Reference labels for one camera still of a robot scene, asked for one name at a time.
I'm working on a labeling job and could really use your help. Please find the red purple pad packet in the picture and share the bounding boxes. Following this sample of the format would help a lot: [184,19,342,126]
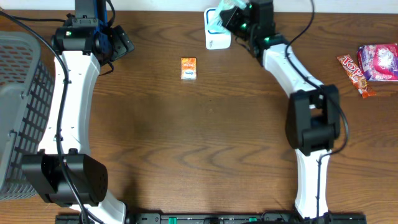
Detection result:
[357,44,397,82]

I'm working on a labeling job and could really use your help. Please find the teal wet wipes packet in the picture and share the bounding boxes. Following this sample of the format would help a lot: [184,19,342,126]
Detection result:
[205,0,249,34]

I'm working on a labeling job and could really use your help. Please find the orange chocolate bar wrapper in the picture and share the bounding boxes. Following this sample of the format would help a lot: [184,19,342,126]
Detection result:
[337,55,376,98]

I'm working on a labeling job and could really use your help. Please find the grey plastic mesh basket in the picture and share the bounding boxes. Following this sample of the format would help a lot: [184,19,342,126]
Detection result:
[1,31,55,200]

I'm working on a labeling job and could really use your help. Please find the small orange box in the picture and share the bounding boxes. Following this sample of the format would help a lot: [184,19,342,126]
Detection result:
[180,58,197,80]

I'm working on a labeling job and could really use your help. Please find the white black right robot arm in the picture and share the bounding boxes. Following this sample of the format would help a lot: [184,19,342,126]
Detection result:
[220,1,340,223]

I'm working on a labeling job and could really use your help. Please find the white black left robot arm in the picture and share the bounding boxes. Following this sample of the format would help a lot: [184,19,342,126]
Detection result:
[22,0,134,223]

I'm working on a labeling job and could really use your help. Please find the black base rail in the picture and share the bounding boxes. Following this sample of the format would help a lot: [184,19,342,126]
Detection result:
[55,212,368,224]

